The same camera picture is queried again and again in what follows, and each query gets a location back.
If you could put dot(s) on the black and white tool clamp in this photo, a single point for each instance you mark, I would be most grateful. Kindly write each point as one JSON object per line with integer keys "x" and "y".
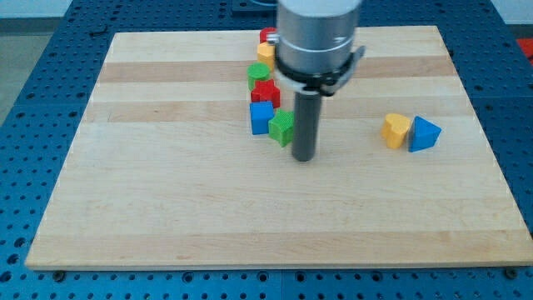
{"x": 311, "y": 63}

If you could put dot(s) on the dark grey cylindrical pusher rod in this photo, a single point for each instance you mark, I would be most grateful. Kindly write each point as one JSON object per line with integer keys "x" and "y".
{"x": 307, "y": 109}

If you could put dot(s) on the green star block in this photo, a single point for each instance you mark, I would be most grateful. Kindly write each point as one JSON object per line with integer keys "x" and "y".
{"x": 280, "y": 128}

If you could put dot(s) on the blue triangle block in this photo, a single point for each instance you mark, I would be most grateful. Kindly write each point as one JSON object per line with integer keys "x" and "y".
{"x": 423, "y": 134}

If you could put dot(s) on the yellow hexagon block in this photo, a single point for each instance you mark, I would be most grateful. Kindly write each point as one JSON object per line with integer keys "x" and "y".
{"x": 266, "y": 54}

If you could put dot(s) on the wooden board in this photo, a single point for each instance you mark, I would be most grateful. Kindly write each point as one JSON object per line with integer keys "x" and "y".
{"x": 164, "y": 173}

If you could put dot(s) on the blue cube block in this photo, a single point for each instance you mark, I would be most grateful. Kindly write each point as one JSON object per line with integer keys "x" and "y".
{"x": 260, "y": 114}

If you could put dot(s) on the red star block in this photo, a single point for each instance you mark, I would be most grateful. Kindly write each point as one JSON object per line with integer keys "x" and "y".
{"x": 266, "y": 91}

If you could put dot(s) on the yellow heart block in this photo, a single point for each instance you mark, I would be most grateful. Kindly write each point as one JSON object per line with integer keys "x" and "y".
{"x": 395, "y": 129}

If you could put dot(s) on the red cylinder block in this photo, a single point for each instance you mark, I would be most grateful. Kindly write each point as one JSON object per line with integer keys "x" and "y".
{"x": 266, "y": 34}

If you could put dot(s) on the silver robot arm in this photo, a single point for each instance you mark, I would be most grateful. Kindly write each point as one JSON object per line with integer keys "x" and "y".
{"x": 325, "y": 18}

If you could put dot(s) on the green cylinder block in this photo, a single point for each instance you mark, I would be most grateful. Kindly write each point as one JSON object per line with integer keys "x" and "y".
{"x": 257, "y": 71}

